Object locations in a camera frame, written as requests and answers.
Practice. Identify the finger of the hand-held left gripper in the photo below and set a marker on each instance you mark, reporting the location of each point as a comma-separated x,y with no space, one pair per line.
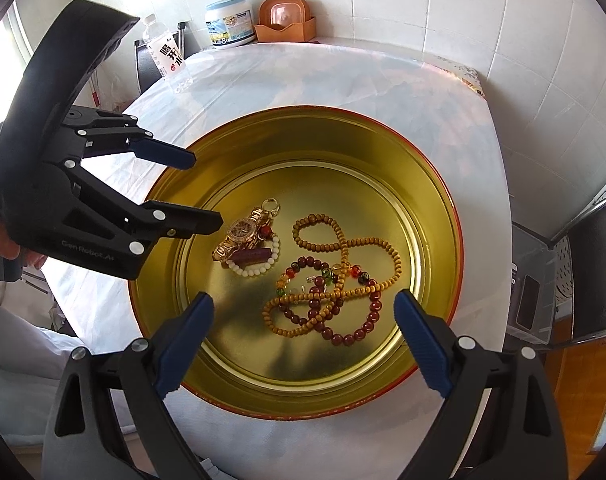
193,220
168,152

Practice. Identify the purple plastic tube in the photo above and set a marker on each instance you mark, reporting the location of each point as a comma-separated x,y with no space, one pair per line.
253,256

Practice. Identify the orange plate holder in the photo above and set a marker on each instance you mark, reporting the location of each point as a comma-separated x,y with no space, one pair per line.
283,34

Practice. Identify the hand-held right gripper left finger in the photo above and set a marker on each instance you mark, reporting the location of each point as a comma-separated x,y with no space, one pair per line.
183,350

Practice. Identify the clear plastic storage box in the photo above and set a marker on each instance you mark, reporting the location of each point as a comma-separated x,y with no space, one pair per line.
530,285

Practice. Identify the person's light grey clothing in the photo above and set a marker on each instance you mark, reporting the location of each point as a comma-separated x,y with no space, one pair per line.
23,360

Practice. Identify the orange plastic plate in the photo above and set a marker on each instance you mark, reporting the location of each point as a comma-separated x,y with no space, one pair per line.
283,10

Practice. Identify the white jar with blue lid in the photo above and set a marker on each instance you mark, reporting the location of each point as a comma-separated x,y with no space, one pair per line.
230,22

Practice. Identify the gold wristwatch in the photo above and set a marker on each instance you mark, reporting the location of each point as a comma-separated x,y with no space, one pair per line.
240,230

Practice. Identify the red round tin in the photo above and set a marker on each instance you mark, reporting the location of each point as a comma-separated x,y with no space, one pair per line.
333,160

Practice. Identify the window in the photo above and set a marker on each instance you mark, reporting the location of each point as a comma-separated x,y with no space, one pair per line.
8,60

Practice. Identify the black chair with round logo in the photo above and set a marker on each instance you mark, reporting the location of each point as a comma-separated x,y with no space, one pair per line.
598,260

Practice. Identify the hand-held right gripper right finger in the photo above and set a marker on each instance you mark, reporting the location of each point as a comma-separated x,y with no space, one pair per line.
428,350

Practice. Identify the clear plastic water bottle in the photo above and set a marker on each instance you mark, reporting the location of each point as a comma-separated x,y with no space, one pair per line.
170,55

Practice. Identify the colourful patterned under cloth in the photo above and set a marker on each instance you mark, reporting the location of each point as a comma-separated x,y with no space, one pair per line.
465,80

